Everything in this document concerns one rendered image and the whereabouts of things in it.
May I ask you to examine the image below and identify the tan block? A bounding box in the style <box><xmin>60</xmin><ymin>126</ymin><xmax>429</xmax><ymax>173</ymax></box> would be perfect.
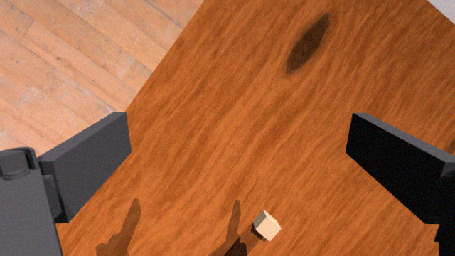
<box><xmin>253</xmin><ymin>210</ymin><xmax>281</xmax><ymax>241</ymax></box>

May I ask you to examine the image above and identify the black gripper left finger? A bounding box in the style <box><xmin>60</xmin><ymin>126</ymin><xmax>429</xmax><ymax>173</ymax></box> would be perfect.
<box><xmin>0</xmin><ymin>112</ymin><xmax>132</xmax><ymax>256</ymax></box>

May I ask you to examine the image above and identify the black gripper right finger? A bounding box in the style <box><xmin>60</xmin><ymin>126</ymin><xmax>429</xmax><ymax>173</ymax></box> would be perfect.
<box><xmin>346</xmin><ymin>112</ymin><xmax>455</xmax><ymax>256</ymax></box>

